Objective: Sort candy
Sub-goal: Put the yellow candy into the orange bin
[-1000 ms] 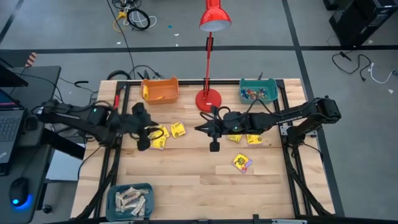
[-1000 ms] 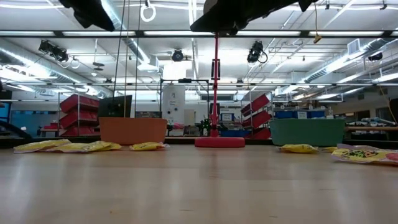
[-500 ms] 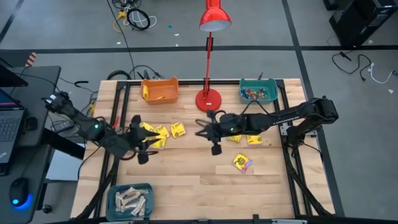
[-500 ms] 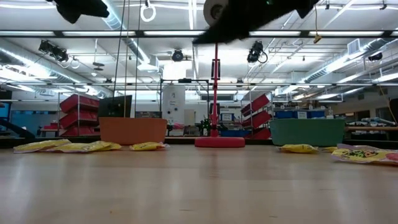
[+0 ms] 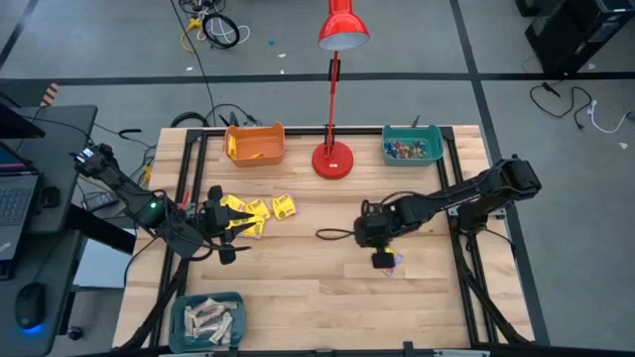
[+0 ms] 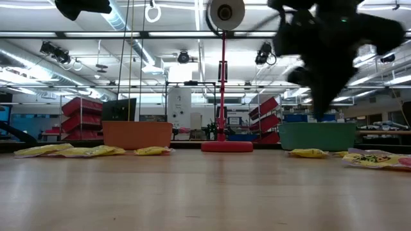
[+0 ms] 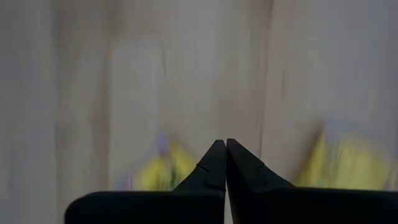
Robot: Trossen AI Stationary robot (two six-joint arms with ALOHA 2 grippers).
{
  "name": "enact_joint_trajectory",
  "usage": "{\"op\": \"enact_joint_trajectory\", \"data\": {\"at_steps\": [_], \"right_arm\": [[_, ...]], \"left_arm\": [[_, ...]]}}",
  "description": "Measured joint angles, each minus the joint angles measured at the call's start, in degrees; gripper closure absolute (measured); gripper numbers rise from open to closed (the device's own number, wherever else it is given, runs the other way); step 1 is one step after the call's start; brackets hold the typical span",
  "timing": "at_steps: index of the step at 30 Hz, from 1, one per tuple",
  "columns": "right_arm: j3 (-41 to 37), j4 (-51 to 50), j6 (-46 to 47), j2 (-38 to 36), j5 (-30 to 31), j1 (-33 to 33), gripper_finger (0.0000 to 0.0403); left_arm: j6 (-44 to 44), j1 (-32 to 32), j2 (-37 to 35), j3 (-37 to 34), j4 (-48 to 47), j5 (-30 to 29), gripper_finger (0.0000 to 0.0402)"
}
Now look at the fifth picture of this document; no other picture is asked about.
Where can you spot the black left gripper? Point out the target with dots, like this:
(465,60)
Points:
(215,228)

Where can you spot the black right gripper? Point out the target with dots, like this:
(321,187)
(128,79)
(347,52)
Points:
(377,228)

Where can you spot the yellow purple-edged candy packet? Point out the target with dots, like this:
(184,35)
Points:
(392,272)
(232,148)

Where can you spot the white candy bar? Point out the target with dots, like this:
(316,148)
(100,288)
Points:
(228,305)
(206,308)
(206,323)
(221,328)
(198,333)
(188,320)
(229,338)

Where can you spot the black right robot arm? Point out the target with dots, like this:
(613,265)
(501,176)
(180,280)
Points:
(461,196)

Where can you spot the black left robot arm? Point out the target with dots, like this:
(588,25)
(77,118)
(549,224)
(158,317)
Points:
(124,188)

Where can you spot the dark blue plastic bin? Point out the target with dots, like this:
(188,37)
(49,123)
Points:
(239,297)

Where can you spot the red desk lamp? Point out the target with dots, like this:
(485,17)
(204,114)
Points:
(332,161)

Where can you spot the orange plastic bin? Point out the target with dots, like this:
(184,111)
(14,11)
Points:
(268,146)

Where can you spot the teal green plastic bin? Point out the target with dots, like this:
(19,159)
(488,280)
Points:
(436,158)

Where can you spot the black side desk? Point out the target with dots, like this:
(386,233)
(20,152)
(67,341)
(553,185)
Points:
(64,149)

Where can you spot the small black desk device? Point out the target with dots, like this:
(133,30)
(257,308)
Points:
(49,197)

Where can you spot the black desk caster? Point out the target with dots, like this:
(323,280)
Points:
(74,332)

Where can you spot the black computer mouse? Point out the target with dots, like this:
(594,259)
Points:
(30,303)

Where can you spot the black laptop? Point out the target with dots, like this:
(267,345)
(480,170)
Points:
(15,203)

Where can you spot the striped hazard marker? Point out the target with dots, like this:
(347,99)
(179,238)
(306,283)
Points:
(49,94)

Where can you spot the black computer tower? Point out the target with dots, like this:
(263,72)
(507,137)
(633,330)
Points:
(580,35)

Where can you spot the grey metal mount plate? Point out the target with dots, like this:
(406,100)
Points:
(498,214)

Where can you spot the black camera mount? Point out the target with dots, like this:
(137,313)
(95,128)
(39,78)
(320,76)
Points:
(408,348)

